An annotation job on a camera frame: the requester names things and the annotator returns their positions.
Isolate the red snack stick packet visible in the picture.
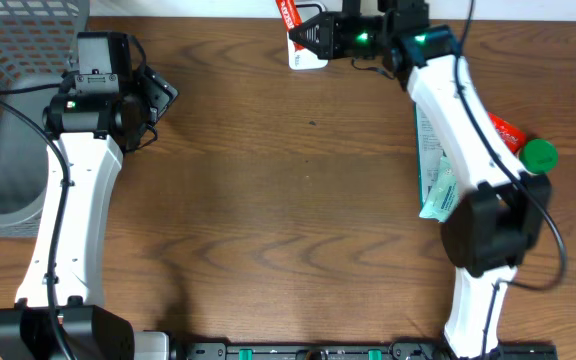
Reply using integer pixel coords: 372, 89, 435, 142
275, 0, 302, 32

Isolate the green snack packet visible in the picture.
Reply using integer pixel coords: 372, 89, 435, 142
414, 104, 443, 205

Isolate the pale green wipes packet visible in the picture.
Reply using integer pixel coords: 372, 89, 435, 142
419, 156, 459, 223

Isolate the orange red snack pouch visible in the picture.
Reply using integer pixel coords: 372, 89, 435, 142
488, 113, 527, 153

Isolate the green lid white jar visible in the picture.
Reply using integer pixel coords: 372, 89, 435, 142
518, 138, 559, 174

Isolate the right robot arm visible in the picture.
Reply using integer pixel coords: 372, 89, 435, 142
288, 1, 551, 359

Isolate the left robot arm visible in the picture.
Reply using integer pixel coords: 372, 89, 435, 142
0, 32, 181, 359

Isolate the white barcode scanner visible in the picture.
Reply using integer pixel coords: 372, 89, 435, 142
287, 0, 328, 71

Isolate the grey plastic mesh basket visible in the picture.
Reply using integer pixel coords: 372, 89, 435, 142
0, 0, 90, 237

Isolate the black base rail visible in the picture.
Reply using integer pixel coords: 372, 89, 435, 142
182, 341, 560, 360

